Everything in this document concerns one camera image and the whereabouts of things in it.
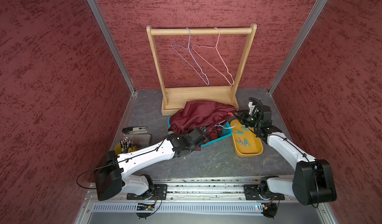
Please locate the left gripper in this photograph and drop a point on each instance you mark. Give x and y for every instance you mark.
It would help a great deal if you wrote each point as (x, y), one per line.
(195, 147)

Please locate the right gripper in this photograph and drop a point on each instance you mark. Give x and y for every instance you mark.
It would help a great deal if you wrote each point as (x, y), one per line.
(242, 115)

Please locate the red black plaid shirt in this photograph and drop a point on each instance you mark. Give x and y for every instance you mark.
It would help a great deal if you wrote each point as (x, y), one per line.
(214, 133)

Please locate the maroon satin shirt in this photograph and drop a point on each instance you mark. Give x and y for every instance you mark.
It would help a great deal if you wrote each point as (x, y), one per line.
(200, 113)

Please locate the pink wire hanger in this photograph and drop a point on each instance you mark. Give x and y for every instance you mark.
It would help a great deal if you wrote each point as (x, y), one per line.
(212, 57)

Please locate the blue wire hanger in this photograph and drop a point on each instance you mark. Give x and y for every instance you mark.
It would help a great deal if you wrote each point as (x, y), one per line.
(195, 66)
(225, 125)

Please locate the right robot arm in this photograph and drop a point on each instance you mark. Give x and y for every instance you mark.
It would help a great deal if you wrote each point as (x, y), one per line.
(312, 182)

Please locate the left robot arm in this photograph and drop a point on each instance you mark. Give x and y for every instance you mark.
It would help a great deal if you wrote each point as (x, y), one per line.
(114, 173)

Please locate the teal plastic basket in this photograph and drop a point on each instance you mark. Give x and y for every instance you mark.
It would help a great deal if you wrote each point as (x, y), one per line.
(220, 137)

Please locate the yellow plastic tray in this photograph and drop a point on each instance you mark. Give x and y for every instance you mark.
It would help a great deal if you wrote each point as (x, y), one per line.
(256, 147)

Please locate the wooden clothes rack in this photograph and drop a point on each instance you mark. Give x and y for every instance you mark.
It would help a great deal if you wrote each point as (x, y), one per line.
(174, 99)

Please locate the grey metal tin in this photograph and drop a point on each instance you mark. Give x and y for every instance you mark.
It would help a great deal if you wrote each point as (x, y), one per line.
(141, 140)

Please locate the yellow cup with tools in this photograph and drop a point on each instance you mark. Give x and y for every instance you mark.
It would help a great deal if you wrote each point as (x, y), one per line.
(125, 146)

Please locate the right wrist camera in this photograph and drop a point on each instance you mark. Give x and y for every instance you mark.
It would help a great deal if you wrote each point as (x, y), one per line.
(252, 106)

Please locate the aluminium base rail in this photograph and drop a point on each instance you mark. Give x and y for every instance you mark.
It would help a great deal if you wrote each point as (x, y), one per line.
(220, 195)

